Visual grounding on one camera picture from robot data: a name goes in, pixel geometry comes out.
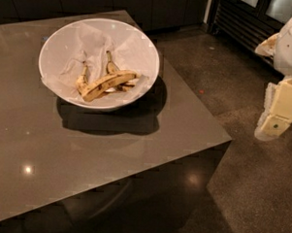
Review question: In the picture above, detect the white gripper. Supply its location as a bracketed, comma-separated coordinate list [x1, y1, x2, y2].
[254, 17, 292, 141]

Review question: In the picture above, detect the large spotted yellow banana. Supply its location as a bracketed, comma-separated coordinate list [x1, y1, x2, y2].
[81, 70, 139, 102]

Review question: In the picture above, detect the small back banana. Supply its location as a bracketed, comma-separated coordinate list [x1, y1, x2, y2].
[106, 50, 135, 91]

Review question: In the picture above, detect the small banana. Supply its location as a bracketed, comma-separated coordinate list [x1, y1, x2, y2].
[106, 50, 135, 91]
[76, 63, 88, 95]

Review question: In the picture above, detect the white bowl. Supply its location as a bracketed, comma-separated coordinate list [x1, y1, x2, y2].
[36, 15, 163, 113]

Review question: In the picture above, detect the small left banana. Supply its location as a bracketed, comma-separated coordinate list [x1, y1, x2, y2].
[76, 63, 88, 95]

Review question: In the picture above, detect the dark cabinet row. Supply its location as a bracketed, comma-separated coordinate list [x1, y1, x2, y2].
[0, 0, 209, 31]

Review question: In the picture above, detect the white paper liner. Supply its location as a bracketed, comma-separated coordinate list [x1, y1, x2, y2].
[39, 20, 153, 111]

